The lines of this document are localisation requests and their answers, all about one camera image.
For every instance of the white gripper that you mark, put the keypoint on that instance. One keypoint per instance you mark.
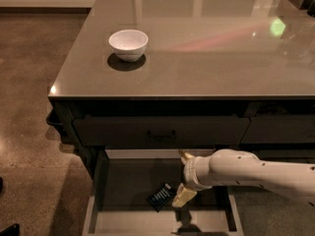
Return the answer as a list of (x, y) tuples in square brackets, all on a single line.
[(191, 172)]

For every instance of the dark rxbar blueberry wrapper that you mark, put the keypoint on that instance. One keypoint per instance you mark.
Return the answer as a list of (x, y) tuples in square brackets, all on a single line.
[(161, 197)]

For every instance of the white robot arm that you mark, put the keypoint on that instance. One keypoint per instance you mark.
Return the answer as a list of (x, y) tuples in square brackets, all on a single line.
[(229, 167)]

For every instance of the closed top left drawer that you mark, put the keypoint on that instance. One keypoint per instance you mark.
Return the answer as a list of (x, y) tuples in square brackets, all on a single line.
[(161, 132)]

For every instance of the open middle drawer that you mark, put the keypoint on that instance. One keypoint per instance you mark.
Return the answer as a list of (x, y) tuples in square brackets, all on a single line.
[(133, 193)]

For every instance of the top right drawer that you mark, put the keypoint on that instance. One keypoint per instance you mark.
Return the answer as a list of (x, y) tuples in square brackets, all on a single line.
[(287, 129)]

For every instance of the dark counter cabinet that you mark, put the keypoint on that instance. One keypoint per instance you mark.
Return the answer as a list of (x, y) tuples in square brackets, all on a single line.
[(241, 58)]

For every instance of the white ceramic bowl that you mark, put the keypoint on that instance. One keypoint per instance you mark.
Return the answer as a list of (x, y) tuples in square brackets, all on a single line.
[(128, 44)]

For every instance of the black object floor corner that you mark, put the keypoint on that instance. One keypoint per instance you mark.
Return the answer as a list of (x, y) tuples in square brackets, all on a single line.
[(13, 230)]

